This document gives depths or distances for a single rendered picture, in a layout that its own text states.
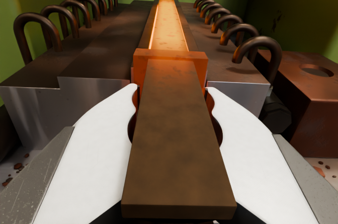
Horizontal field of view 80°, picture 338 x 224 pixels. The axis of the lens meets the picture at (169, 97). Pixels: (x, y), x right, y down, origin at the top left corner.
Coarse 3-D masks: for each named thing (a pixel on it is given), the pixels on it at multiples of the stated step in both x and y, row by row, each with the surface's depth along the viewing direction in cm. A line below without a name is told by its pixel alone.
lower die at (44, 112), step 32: (96, 32) 28; (128, 32) 25; (192, 32) 26; (32, 64) 18; (64, 64) 18; (96, 64) 16; (128, 64) 17; (224, 64) 18; (32, 96) 15; (64, 96) 15; (96, 96) 15; (256, 96) 16; (32, 128) 17
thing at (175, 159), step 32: (160, 0) 39; (160, 32) 19; (160, 64) 12; (192, 64) 12; (160, 96) 9; (192, 96) 9; (160, 128) 7; (192, 128) 7; (160, 160) 6; (192, 160) 6; (128, 192) 5; (160, 192) 5; (192, 192) 5; (224, 192) 5
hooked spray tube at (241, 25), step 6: (234, 24) 20; (240, 24) 19; (246, 24) 19; (228, 30) 19; (234, 30) 19; (240, 30) 19; (246, 30) 19; (252, 30) 19; (222, 36) 20; (228, 36) 20; (252, 36) 20; (222, 42) 20; (252, 48) 20; (252, 54) 21; (252, 60) 21
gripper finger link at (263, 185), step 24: (216, 96) 11; (216, 120) 9; (240, 120) 9; (240, 144) 8; (264, 144) 8; (240, 168) 7; (264, 168) 7; (288, 168) 7; (240, 192) 6; (264, 192) 6; (288, 192) 6; (240, 216) 6; (264, 216) 5; (288, 216) 6; (312, 216) 6
